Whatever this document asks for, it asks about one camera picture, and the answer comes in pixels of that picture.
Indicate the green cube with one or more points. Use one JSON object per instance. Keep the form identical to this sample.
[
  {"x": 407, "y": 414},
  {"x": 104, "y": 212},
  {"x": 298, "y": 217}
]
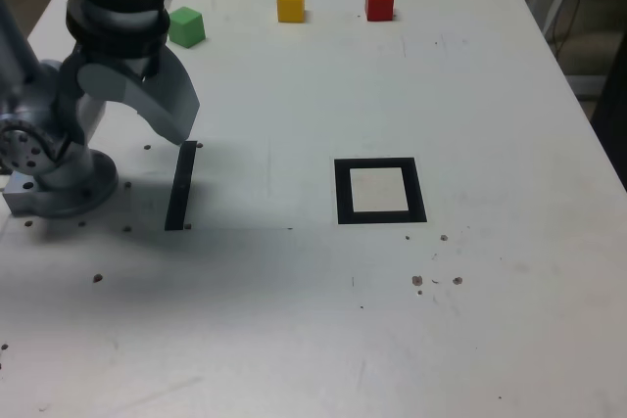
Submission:
[{"x": 186, "y": 29}]

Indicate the black tape square outline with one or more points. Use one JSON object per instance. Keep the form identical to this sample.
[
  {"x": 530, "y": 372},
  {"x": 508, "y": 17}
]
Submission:
[{"x": 343, "y": 193}]

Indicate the yellow cube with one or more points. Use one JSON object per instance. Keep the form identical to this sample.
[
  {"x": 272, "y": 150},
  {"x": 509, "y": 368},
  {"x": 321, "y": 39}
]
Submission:
[{"x": 291, "y": 6}]

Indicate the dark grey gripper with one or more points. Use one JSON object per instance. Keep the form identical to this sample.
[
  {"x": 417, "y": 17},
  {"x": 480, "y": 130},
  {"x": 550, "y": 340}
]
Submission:
[{"x": 132, "y": 68}]

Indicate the grey flat plate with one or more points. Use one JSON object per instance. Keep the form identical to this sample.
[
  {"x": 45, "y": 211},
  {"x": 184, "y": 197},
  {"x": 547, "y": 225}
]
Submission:
[{"x": 588, "y": 85}]

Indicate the black tape strip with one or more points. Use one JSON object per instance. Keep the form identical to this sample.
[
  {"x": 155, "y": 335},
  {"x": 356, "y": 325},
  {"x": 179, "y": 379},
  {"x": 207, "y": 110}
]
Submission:
[{"x": 179, "y": 188}]

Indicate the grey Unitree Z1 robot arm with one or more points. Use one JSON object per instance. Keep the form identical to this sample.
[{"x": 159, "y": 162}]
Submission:
[{"x": 54, "y": 178}]

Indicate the red cube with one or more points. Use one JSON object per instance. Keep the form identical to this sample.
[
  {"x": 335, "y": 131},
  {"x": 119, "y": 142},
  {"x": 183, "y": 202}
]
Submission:
[{"x": 379, "y": 4}]

